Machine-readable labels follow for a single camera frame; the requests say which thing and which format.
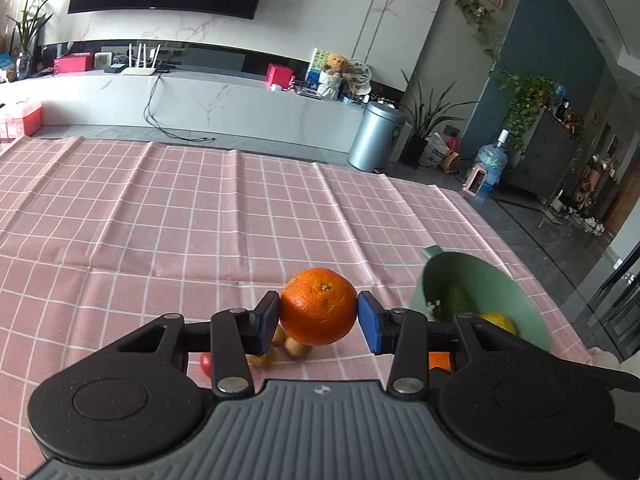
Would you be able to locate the tall leaf potted plant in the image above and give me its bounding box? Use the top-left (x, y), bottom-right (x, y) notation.
top-left (399, 72), bottom-right (475, 169)

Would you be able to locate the left green potted plant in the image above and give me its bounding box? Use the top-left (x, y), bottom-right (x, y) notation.
top-left (8, 0), bottom-right (54, 80)

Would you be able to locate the green cucumber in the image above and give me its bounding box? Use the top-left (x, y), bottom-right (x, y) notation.
top-left (439, 285), bottom-right (476, 323)

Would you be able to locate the yellow-green pear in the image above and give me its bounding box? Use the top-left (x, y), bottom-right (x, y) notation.
top-left (480, 312), bottom-right (518, 336)

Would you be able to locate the blue water jug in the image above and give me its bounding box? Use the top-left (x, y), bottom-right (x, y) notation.
top-left (475, 129), bottom-right (509, 191)

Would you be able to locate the brown longan fruit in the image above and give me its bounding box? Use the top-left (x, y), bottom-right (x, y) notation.
top-left (246, 348), bottom-right (277, 368)
top-left (283, 337), bottom-right (312, 360)
top-left (271, 325), bottom-right (288, 347)

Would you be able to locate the white plastic bag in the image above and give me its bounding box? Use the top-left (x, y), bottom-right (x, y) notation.
top-left (419, 132), bottom-right (450, 168)

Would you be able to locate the hanging ivy plant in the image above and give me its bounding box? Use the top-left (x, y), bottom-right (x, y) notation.
top-left (498, 70), bottom-right (555, 154)

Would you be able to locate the pink checkered tablecloth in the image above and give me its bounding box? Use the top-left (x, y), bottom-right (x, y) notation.
top-left (1, 138), bottom-right (589, 479)

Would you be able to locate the white wifi router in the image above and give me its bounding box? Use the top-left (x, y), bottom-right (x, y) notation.
top-left (122, 44), bottom-right (160, 76)

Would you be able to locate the small orange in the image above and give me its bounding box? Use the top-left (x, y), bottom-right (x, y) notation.
top-left (428, 351), bottom-right (452, 373)

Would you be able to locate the pink red flat box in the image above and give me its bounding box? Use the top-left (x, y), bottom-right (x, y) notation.
top-left (53, 52), bottom-right (94, 74)

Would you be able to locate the red cherry tomato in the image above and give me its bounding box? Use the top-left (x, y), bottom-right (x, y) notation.
top-left (200, 352), bottom-right (212, 378)

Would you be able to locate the green colander bowl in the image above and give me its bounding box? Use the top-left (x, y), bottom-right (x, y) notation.
top-left (410, 245), bottom-right (551, 352)

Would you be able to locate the red box on cabinet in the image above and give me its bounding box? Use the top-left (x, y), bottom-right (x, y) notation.
top-left (266, 63), bottom-right (295, 90)

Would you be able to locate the teddy bear toy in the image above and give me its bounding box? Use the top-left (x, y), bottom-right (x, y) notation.
top-left (317, 53), bottom-right (352, 101)

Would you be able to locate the dark grey sideboard cabinet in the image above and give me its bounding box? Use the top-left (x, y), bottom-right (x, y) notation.
top-left (502, 112), bottom-right (579, 200)

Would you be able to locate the silver trash bin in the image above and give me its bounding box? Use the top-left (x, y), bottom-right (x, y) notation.
top-left (347, 102), bottom-right (408, 172)

